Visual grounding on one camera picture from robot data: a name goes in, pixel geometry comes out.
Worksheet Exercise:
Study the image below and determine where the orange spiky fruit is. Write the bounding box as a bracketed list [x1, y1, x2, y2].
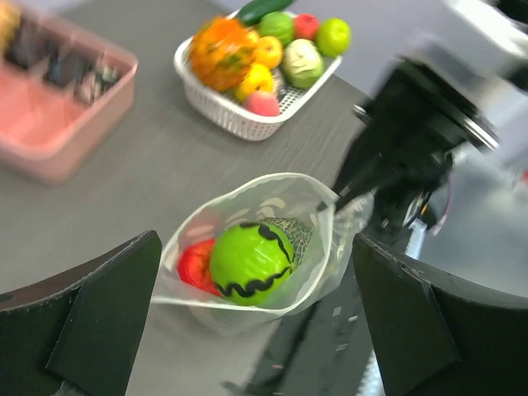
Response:
[188, 16, 256, 92]

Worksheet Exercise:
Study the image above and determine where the white perforated fruit basket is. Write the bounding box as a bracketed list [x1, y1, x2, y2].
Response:
[172, 9, 343, 142]

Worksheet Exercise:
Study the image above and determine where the pink divided tray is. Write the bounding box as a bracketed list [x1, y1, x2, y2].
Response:
[1, 1, 138, 184]

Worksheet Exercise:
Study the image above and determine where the green cucumber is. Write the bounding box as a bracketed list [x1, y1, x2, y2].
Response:
[236, 0, 294, 26]

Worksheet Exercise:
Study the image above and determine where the green bell pepper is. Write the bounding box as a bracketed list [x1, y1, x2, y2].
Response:
[210, 221, 297, 306]

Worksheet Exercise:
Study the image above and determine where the pale green cabbage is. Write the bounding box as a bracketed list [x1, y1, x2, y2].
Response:
[281, 39, 324, 89]

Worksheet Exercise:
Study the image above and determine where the green netted melon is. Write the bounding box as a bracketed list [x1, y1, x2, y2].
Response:
[262, 217, 313, 265]

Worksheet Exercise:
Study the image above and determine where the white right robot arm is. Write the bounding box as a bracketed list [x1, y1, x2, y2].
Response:
[331, 1, 527, 233]

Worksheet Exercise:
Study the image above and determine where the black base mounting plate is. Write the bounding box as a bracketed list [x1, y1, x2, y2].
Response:
[224, 265, 371, 395]

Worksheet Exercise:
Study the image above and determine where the orange peach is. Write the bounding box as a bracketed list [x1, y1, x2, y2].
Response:
[243, 91, 281, 116]

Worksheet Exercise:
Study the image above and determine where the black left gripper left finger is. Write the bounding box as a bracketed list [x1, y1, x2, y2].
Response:
[1, 230, 162, 395]

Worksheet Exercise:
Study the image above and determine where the pink peach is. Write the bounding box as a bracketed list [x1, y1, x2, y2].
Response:
[294, 13, 319, 40]

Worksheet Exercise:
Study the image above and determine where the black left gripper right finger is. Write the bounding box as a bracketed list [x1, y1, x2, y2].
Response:
[352, 233, 527, 395]

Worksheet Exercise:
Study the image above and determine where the lime green apple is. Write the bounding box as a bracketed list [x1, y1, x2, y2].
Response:
[315, 18, 351, 58]

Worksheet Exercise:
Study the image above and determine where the clear polka dot zip bag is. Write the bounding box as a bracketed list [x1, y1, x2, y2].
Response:
[152, 172, 374, 336]

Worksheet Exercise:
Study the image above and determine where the red apple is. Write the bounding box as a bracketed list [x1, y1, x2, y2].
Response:
[177, 238, 220, 297]

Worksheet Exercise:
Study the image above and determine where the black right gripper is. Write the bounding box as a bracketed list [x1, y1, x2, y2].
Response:
[332, 58, 498, 231]

